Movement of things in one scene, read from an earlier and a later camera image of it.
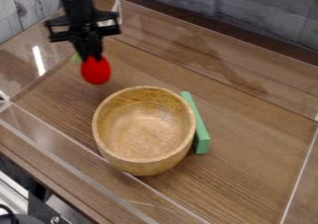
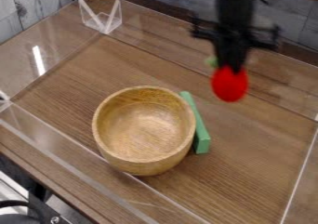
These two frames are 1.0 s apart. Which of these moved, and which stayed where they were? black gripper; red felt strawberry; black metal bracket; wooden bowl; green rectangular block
Moved: red felt strawberry; black gripper
Stayed: wooden bowl; black metal bracket; green rectangular block
